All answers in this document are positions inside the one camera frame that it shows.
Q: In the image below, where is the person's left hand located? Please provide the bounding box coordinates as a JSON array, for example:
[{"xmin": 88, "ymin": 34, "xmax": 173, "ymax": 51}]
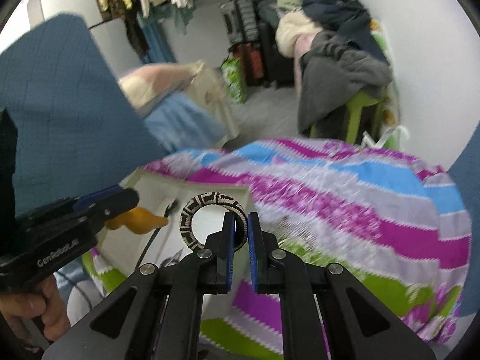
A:
[{"xmin": 1, "ymin": 275, "xmax": 71, "ymax": 341}]

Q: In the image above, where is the blue textured left cushion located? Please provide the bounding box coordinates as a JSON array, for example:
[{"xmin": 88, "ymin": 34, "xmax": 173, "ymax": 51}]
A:
[{"xmin": 1, "ymin": 14, "xmax": 166, "ymax": 215}]

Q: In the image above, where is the colourful striped floral blanket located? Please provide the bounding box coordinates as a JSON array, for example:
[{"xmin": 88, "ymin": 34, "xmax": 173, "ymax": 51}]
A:
[{"xmin": 82, "ymin": 137, "xmax": 472, "ymax": 360}]

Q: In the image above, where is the grey clothes pile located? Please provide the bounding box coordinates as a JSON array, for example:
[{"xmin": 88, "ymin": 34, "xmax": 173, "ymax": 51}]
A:
[{"xmin": 297, "ymin": 31, "xmax": 392, "ymax": 139}]

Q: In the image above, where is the pink beige pillow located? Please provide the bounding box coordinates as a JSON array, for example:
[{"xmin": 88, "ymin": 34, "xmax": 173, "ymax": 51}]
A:
[{"xmin": 118, "ymin": 61, "xmax": 206, "ymax": 117}]

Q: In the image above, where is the cream blanket bundle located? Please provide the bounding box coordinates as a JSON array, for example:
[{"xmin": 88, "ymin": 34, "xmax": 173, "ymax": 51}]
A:
[{"xmin": 275, "ymin": 10, "xmax": 323, "ymax": 59}]

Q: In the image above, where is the green plastic stool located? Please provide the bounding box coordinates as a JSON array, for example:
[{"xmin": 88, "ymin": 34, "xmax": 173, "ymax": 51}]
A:
[{"xmin": 308, "ymin": 91, "xmax": 386, "ymax": 145}]

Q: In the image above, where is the orange gourd pendant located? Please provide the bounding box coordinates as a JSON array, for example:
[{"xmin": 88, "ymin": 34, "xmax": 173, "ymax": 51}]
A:
[{"xmin": 105, "ymin": 206, "xmax": 168, "ymax": 235}]

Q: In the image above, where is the white cardboard box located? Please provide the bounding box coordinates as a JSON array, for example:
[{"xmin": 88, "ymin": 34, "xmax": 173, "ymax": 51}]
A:
[{"xmin": 89, "ymin": 168, "xmax": 252, "ymax": 271}]

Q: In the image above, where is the black patterned bangle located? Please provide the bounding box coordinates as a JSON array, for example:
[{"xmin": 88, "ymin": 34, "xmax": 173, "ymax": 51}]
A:
[{"xmin": 179, "ymin": 191, "xmax": 247, "ymax": 252}]

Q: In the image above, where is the black cord green pendant necklace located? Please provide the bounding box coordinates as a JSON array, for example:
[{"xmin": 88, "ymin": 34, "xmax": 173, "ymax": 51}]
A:
[{"xmin": 134, "ymin": 198, "xmax": 181, "ymax": 271}]

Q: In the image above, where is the black suitcase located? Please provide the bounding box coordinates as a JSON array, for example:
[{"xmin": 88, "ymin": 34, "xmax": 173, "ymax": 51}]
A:
[{"xmin": 220, "ymin": 0, "xmax": 259, "ymax": 46}]

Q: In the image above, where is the light blue bed sheet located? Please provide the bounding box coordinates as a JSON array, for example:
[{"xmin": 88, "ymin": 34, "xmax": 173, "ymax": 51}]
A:
[{"xmin": 144, "ymin": 92, "xmax": 227, "ymax": 153}]

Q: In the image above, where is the white cabinet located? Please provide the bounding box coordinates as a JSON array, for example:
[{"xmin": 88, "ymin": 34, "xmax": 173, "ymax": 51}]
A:
[{"xmin": 27, "ymin": 0, "xmax": 142, "ymax": 77}]

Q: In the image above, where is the dark navy garment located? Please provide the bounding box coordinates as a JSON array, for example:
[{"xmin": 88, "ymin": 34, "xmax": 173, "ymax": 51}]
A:
[{"xmin": 303, "ymin": 0, "xmax": 388, "ymax": 63}]

